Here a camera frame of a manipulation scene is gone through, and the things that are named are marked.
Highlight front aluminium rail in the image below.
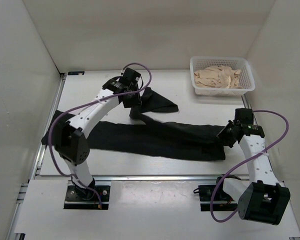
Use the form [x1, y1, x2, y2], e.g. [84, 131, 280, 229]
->
[34, 174, 226, 183]

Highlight left aluminium frame rail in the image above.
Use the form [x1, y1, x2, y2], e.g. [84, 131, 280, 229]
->
[16, 73, 68, 206]

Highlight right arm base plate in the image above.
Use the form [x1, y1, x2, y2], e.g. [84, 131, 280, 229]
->
[193, 185, 238, 212]

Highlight black trousers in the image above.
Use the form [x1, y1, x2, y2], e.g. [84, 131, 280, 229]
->
[41, 87, 227, 162]

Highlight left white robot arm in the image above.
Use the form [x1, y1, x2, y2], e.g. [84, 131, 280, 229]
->
[47, 75, 146, 200]

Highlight black corner bracket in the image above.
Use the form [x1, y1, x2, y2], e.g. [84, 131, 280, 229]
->
[67, 71, 85, 76]

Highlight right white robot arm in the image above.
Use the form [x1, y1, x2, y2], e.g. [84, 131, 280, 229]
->
[214, 120, 291, 225]

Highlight white plastic basket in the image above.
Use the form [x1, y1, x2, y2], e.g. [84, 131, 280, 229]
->
[189, 56, 256, 97]

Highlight right aluminium frame rail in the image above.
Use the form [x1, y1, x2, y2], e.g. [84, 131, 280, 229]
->
[241, 94, 253, 109]

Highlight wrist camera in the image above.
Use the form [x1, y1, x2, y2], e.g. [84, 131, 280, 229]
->
[233, 108, 254, 125]
[119, 67, 141, 88]

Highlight aluminium frame rail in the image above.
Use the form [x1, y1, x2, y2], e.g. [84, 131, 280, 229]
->
[241, 94, 253, 109]
[16, 73, 68, 206]

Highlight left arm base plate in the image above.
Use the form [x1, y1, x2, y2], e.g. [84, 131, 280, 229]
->
[63, 181, 111, 210]

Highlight beige trousers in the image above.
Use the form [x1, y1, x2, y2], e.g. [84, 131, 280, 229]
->
[194, 65, 243, 89]

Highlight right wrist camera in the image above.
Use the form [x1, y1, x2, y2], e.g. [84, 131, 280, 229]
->
[233, 108, 254, 125]

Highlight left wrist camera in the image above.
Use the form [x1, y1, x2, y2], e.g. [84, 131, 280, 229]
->
[119, 67, 141, 88]

